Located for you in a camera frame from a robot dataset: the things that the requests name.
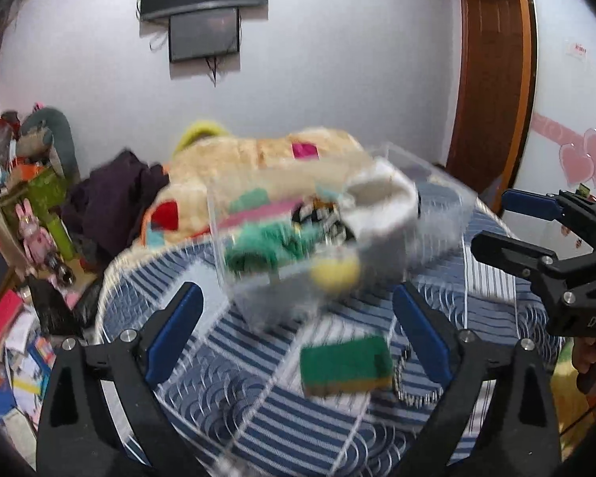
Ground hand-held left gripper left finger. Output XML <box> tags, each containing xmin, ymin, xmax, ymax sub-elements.
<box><xmin>36</xmin><ymin>281</ymin><xmax>204</xmax><ymax>477</ymax></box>

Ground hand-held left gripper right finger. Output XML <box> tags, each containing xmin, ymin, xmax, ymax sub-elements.
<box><xmin>392</xmin><ymin>282</ymin><xmax>562</xmax><ymax>477</ymax></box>

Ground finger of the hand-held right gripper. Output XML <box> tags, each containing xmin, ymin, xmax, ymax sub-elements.
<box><xmin>470</xmin><ymin>230</ymin><xmax>569</xmax><ymax>295</ymax></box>
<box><xmin>501</xmin><ymin>189</ymin><xmax>564</xmax><ymax>221</ymax></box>

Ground yellow blanket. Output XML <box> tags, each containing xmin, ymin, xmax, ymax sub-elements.
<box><xmin>549</xmin><ymin>345</ymin><xmax>594</xmax><ymax>460</ymax></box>

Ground pink bunny toy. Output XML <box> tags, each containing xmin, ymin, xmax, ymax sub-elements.
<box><xmin>14</xmin><ymin>198</ymin><xmax>61</xmax><ymax>271</ymax></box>

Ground pink cloth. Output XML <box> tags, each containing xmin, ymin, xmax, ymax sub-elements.
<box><xmin>217</xmin><ymin>198</ymin><xmax>305</xmax><ymax>228</ymax></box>

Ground green fluffy cloth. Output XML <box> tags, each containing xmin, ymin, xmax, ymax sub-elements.
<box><xmin>226</xmin><ymin>223</ymin><xmax>326</xmax><ymax>273</ymax></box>

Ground green box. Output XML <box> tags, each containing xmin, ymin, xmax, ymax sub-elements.
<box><xmin>0</xmin><ymin>165</ymin><xmax>71</xmax><ymax>212</ymax></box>

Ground brown wooden door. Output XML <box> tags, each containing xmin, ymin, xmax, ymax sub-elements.
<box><xmin>446</xmin><ymin>0</ymin><xmax>538</xmax><ymax>196</ymax></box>

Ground yellow green plush item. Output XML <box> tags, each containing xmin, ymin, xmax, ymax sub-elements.
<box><xmin>173</xmin><ymin>118</ymin><xmax>232</xmax><ymax>154</ymax></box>

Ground green yellow sponge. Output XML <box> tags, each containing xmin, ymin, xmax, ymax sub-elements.
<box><xmin>299</xmin><ymin>335</ymin><xmax>394</xmax><ymax>398</ymax></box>

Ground yellow foam ball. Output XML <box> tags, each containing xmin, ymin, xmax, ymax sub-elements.
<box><xmin>310</xmin><ymin>253</ymin><xmax>361</xmax><ymax>291</ymax></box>

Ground pile of books and papers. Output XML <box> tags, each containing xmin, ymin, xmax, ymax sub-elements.
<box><xmin>0</xmin><ymin>285</ymin><xmax>58</xmax><ymax>425</ymax></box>

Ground green bottle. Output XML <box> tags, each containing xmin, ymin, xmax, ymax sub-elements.
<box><xmin>46</xmin><ymin>213</ymin><xmax>76</xmax><ymax>260</ymax></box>

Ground beige plush blanket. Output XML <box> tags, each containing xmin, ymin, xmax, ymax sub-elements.
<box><xmin>140</xmin><ymin>126</ymin><xmax>378</xmax><ymax>259</ymax></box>

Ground black bag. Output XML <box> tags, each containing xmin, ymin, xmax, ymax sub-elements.
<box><xmin>26</xmin><ymin>275</ymin><xmax>103</xmax><ymax>345</ymax></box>

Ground pink heart wall stickers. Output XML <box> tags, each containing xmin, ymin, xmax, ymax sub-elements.
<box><xmin>530</xmin><ymin>112</ymin><xmax>596</xmax><ymax>190</ymax></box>

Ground person's right hand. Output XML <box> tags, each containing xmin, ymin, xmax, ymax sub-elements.
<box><xmin>570</xmin><ymin>335</ymin><xmax>596</xmax><ymax>376</ymax></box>

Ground dark purple clothing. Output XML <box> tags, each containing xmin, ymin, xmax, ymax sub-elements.
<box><xmin>61</xmin><ymin>148</ymin><xmax>170</xmax><ymax>270</ymax></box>

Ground small black wall monitor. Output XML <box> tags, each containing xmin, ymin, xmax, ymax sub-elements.
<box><xmin>168</xmin><ymin>6</ymin><xmax>242</xmax><ymax>64</ymax></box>

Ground white wall label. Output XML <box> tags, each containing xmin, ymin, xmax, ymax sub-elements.
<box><xmin>563</xmin><ymin>38</ymin><xmax>591</xmax><ymax>62</ymax></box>

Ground grey plush toy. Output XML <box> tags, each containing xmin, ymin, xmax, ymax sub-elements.
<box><xmin>16</xmin><ymin>106</ymin><xmax>81</xmax><ymax>180</ymax></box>

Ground metal chain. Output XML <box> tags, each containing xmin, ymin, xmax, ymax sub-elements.
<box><xmin>391</xmin><ymin>352</ymin><xmax>447</xmax><ymax>409</ymax></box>

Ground black white patterned cloth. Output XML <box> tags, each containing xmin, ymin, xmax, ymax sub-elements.
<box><xmin>290</xmin><ymin>200</ymin><xmax>359</xmax><ymax>250</ymax></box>

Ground clear plastic storage box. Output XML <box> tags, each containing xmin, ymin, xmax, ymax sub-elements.
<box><xmin>206</xmin><ymin>143</ymin><xmax>478</xmax><ymax>331</ymax></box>

